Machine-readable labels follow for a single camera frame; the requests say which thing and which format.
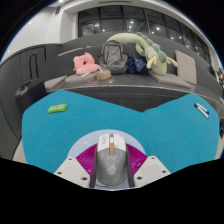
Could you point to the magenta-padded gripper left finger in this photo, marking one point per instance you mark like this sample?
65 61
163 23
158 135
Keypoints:
71 171

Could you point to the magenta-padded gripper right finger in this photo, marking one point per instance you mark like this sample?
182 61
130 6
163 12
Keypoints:
151 170

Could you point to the grey white computer mouse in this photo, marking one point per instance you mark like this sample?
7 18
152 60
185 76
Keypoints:
111 163

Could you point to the small green eraser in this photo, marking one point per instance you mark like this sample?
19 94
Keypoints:
57 108

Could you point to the white marker with blue cap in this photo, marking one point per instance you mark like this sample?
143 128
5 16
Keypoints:
202 108

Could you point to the black bag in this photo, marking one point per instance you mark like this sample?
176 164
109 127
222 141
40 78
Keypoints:
222 128

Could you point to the black suitcase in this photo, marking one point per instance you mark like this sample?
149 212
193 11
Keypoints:
30 93

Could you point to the grey flat seat cushion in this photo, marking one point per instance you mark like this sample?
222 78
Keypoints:
80 78
55 82
171 80

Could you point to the brown straw hat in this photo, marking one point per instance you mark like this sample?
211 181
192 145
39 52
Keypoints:
103 75

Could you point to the dark blue bag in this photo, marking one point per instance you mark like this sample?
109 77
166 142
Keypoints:
136 65

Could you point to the pink plush cushion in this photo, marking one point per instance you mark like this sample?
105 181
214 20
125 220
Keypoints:
85 65

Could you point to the large beige square cushion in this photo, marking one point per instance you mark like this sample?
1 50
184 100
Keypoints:
186 66

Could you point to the green dragon plush toy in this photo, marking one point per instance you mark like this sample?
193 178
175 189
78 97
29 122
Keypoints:
156 58

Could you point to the grey backpack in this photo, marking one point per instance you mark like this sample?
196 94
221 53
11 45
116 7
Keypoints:
112 56

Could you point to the grey stepped bench seating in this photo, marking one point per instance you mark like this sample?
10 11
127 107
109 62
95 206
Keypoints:
85 41

